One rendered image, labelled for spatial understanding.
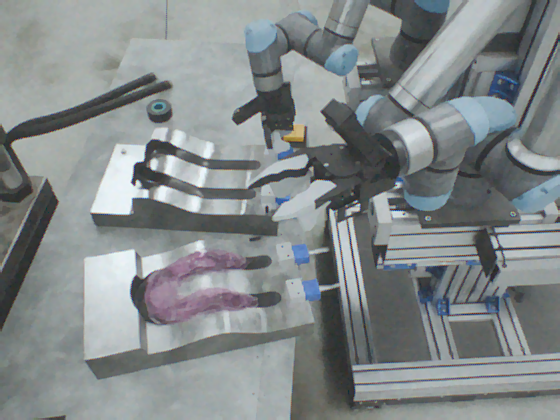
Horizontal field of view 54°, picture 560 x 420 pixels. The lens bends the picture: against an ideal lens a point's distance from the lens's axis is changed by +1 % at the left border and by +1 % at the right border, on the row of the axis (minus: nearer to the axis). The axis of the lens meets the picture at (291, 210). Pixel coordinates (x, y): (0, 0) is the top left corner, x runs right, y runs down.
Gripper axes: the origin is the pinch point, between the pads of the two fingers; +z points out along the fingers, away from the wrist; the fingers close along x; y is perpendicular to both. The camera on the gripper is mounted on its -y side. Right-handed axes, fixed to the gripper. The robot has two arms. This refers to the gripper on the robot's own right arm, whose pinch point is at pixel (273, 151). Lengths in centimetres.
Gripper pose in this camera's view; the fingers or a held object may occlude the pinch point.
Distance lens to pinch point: 148.2
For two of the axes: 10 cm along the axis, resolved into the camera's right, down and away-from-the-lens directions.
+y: 9.9, -0.4, -1.5
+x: 0.8, -6.8, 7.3
